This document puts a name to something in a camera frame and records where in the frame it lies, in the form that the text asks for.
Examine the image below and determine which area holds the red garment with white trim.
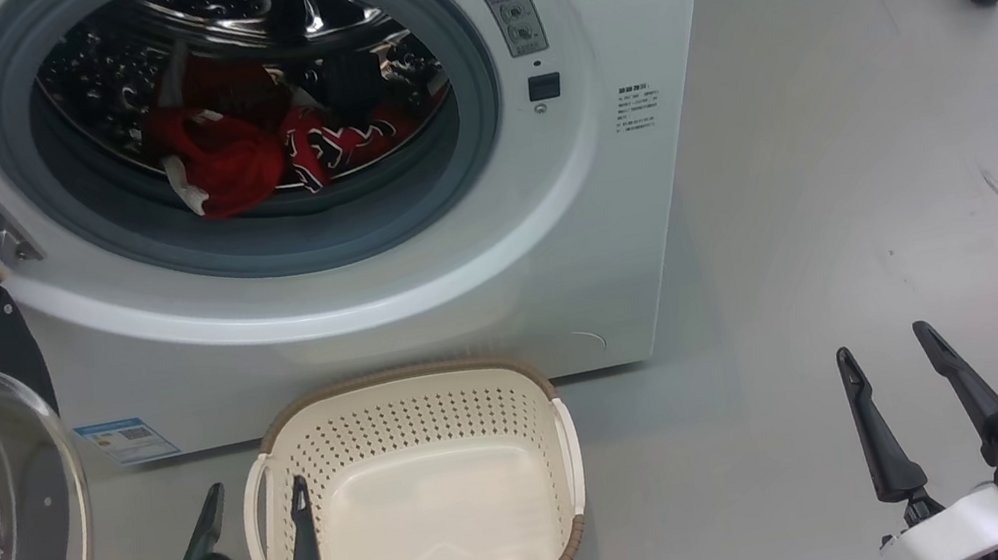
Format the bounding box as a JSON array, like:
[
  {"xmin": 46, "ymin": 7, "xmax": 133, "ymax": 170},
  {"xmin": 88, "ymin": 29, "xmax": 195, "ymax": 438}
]
[{"xmin": 137, "ymin": 22, "xmax": 433, "ymax": 228}]

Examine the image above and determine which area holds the cream perforated laundry basket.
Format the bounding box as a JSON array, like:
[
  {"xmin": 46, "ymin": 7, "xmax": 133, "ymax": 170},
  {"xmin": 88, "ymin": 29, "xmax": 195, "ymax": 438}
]
[{"xmin": 223, "ymin": 340, "xmax": 600, "ymax": 560}]

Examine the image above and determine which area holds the grey rubber door gasket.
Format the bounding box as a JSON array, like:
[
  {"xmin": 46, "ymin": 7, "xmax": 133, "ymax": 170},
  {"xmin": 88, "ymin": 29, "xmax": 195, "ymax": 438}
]
[{"xmin": 0, "ymin": 0, "xmax": 525, "ymax": 325}]

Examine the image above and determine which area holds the white washing machine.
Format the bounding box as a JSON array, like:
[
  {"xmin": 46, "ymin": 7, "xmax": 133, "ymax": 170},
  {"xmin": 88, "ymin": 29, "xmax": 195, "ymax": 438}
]
[{"xmin": 0, "ymin": 0, "xmax": 786, "ymax": 488}]

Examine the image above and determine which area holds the black door lock slot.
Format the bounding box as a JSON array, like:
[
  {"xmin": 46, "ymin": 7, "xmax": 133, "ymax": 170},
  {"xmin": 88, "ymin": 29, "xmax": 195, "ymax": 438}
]
[{"xmin": 526, "ymin": 70, "xmax": 564, "ymax": 103}]

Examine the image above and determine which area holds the blue energy label sticker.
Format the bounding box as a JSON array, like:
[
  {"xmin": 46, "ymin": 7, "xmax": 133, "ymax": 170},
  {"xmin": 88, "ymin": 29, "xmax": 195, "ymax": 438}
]
[{"xmin": 73, "ymin": 410, "xmax": 183, "ymax": 475}]

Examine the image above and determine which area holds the round drain filter cover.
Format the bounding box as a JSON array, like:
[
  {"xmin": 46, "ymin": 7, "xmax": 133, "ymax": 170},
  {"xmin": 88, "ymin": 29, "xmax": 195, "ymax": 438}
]
[{"xmin": 569, "ymin": 325, "xmax": 609, "ymax": 360}]

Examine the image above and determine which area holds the small printed text sticker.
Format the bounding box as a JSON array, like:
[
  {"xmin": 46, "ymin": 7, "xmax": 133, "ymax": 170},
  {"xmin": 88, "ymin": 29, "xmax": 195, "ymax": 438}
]
[{"xmin": 609, "ymin": 80, "xmax": 660, "ymax": 139}]

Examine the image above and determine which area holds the perforated steel drum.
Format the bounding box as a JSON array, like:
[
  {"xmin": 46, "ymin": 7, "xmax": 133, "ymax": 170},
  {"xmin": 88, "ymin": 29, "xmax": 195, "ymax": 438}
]
[{"xmin": 22, "ymin": 0, "xmax": 465, "ymax": 233}]

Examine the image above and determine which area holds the grey warning label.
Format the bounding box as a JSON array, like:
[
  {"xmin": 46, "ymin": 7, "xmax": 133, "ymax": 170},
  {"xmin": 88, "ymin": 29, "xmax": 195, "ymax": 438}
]
[{"xmin": 470, "ymin": 0, "xmax": 550, "ymax": 64}]

